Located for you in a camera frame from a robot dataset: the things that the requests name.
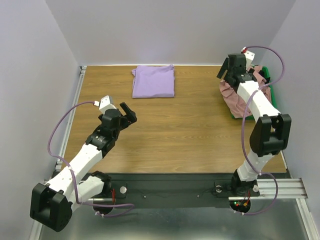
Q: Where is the pink printed t shirt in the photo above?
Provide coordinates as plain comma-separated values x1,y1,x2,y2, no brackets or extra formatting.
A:
219,65,271,119

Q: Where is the purple t shirt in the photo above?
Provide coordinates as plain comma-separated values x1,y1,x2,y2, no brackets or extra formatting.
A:
131,65,175,99

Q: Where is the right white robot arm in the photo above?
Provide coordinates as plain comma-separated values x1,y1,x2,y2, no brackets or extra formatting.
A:
217,51,292,196

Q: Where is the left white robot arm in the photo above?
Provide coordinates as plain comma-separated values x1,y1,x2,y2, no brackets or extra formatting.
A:
29,96,137,232

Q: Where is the green plastic bin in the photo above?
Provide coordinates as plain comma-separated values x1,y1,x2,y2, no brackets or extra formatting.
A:
229,65,278,119

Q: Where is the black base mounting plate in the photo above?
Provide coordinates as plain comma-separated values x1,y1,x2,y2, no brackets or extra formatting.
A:
82,172,261,210

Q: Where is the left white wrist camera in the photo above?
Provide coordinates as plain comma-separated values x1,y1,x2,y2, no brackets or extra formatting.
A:
99,95,116,114

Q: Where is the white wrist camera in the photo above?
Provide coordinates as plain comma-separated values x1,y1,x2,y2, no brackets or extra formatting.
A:
241,47,255,70
99,95,116,114

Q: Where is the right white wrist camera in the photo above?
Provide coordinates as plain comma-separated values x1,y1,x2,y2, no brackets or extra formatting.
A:
241,47,255,70

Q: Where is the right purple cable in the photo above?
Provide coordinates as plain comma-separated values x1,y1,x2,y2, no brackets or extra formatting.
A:
233,45,286,216

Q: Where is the purple cable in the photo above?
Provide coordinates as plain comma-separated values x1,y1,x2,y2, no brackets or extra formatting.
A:
47,100,136,218
233,45,286,216

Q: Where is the left aluminium rail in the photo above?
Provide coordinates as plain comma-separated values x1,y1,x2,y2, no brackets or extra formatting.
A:
44,65,87,183

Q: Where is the aluminium rail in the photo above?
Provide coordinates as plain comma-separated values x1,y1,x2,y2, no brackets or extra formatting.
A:
44,65,87,183
228,177,310,201

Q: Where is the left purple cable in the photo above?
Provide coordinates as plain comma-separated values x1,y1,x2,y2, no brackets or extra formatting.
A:
47,100,136,218

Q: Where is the right aluminium rail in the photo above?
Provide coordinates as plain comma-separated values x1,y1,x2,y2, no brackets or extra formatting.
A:
228,177,310,201

